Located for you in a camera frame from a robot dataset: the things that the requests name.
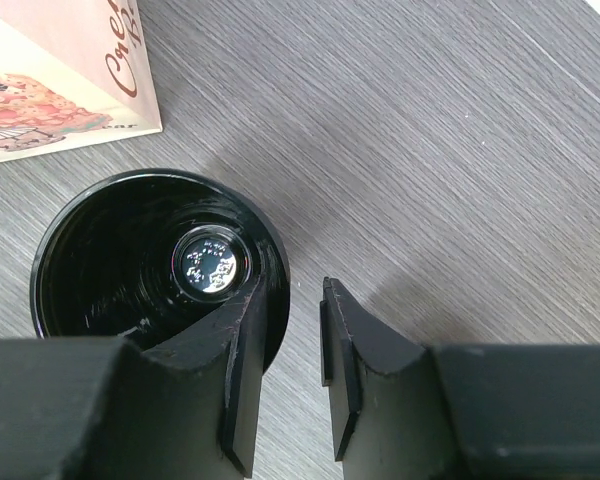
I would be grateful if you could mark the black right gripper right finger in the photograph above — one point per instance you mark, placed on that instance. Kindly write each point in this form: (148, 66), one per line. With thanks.
(389, 415)

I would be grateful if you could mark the printed paper takeout bag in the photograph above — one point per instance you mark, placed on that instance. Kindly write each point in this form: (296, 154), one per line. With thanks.
(72, 74)

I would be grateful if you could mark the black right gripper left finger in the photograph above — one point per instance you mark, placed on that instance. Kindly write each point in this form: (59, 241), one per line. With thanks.
(203, 418)

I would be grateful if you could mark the black coffee cup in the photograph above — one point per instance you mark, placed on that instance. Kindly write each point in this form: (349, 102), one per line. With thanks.
(109, 262)

